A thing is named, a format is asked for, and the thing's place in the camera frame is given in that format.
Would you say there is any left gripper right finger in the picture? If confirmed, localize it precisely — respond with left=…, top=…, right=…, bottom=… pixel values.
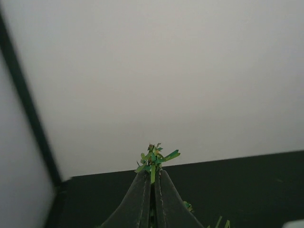
left=154, top=170, right=203, bottom=228

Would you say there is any black frame post left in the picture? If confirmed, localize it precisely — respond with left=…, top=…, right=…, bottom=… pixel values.
left=0, top=7, right=66, bottom=228

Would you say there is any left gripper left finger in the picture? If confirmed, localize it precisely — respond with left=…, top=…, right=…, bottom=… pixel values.
left=100, top=171, right=151, bottom=228

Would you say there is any small green christmas tree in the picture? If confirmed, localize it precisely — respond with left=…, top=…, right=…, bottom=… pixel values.
left=134, top=142, right=230, bottom=228

